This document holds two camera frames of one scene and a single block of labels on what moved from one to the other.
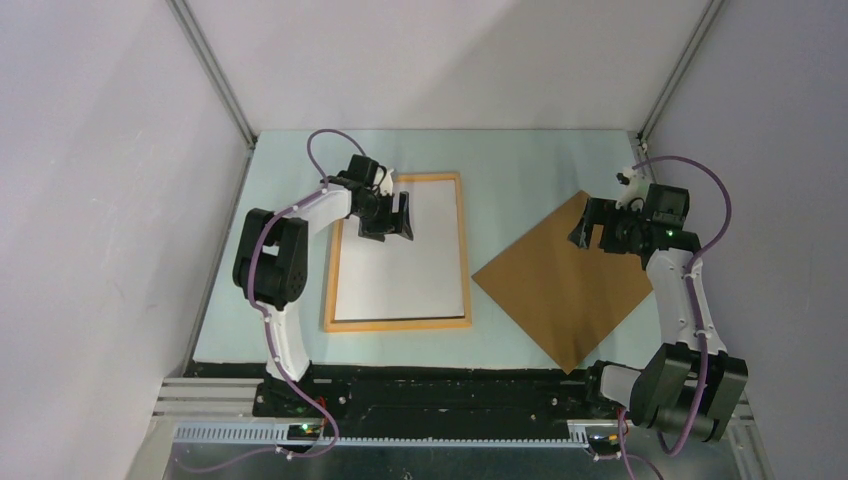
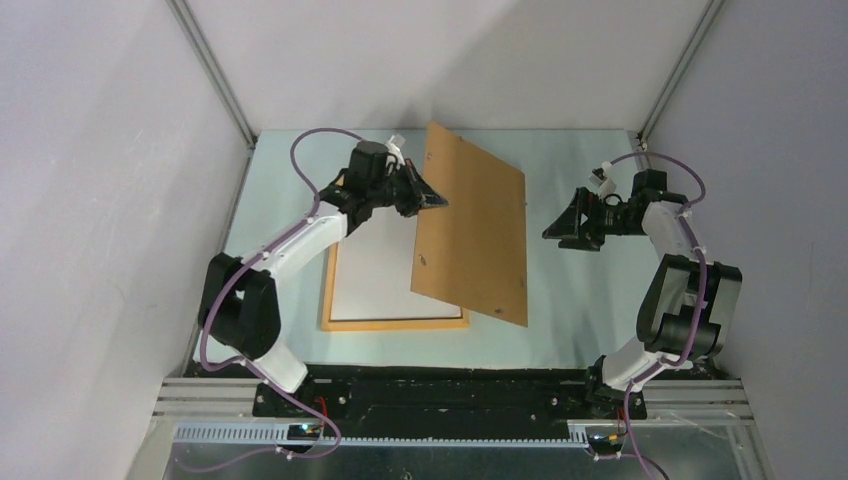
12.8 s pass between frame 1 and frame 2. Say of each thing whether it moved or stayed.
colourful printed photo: stayed
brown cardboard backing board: moved
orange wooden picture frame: stayed
